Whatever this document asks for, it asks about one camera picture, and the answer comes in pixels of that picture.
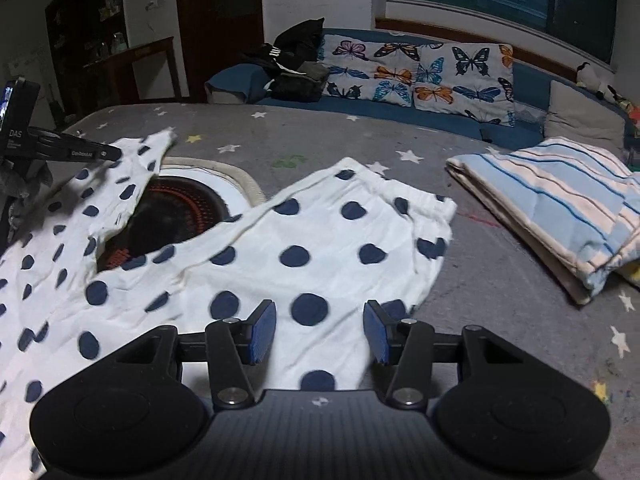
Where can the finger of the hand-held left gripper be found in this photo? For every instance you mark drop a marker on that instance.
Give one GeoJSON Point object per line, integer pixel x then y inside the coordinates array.
{"type": "Point", "coordinates": [80, 152]}

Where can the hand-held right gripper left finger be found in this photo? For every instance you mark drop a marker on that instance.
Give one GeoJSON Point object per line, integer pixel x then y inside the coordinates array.
{"type": "Point", "coordinates": [262, 332]}

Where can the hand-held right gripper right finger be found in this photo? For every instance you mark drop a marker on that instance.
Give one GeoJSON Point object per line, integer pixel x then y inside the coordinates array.
{"type": "Point", "coordinates": [376, 335]}

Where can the white blue-dotted garment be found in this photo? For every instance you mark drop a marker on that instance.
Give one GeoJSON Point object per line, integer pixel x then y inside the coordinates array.
{"type": "Point", "coordinates": [300, 220]}

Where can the person's left hand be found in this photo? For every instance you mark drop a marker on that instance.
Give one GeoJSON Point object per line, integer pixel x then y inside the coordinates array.
{"type": "Point", "coordinates": [25, 187]}

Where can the glass jar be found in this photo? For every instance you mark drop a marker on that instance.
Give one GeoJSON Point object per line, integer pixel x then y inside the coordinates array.
{"type": "Point", "coordinates": [118, 42]}
{"type": "Point", "coordinates": [103, 50]}

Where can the round black induction cooktop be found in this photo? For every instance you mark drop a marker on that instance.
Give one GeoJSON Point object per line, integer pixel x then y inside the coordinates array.
{"type": "Point", "coordinates": [175, 205]}

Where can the wooden side table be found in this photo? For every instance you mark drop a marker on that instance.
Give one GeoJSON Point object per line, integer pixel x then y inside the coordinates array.
{"type": "Point", "coordinates": [140, 57]}

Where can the dark wooden shelf cabinet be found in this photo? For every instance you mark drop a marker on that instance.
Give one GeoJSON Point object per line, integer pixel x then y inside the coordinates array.
{"type": "Point", "coordinates": [85, 15]}

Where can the grey star-print table cover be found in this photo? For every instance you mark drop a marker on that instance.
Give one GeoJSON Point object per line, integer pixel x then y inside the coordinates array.
{"type": "Point", "coordinates": [500, 310]}

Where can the blue sofa pillow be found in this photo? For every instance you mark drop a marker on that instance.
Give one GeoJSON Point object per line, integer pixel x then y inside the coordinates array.
{"type": "Point", "coordinates": [240, 82]}

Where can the dark wooden door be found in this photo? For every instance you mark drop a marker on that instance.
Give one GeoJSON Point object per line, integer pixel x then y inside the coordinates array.
{"type": "Point", "coordinates": [220, 25]}

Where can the folded blue striped blanket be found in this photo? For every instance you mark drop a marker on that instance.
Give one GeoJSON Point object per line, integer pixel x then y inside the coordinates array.
{"type": "Point", "coordinates": [560, 200]}

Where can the dark olive cloth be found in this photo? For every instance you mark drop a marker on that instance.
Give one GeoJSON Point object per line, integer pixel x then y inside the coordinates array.
{"type": "Point", "coordinates": [300, 82]}

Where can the black jacket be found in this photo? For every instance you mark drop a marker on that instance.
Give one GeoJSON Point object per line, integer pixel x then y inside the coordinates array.
{"type": "Point", "coordinates": [295, 42]}

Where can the butterfly print cushion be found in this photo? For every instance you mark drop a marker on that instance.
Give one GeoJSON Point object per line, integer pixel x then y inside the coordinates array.
{"type": "Point", "coordinates": [465, 80]}
{"type": "Point", "coordinates": [370, 72]}

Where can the grey pillow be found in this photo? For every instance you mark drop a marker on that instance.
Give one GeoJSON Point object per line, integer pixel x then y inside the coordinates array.
{"type": "Point", "coordinates": [580, 115]}

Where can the white plush toy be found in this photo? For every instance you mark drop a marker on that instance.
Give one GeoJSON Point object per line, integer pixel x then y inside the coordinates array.
{"type": "Point", "coordinates": [590, 77]}

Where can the white wall socket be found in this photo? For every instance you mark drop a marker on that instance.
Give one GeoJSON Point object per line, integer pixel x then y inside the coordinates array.
{"type": "Point", "coordinates": [153, 5]}

